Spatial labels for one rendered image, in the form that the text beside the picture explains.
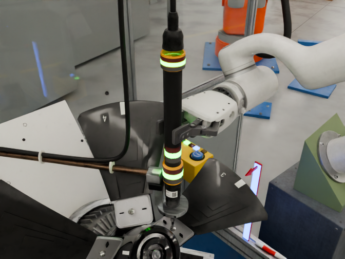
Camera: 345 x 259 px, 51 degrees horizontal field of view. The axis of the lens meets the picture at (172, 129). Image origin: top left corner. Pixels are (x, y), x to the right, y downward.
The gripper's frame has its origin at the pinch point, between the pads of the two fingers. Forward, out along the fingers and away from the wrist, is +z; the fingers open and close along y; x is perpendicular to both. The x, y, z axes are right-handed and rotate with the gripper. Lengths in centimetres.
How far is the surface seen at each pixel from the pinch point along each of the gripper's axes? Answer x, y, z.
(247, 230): -55, -1, -35
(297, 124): -145, 84, -249
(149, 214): -20.9, 1.8, 5.1
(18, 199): -7.0, 10.2, 27.9
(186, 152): -39, 29, -35
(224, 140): -92, 70, -114
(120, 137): -9.5, 16.3, 1.0
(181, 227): -28.3, -1.4, -2.1
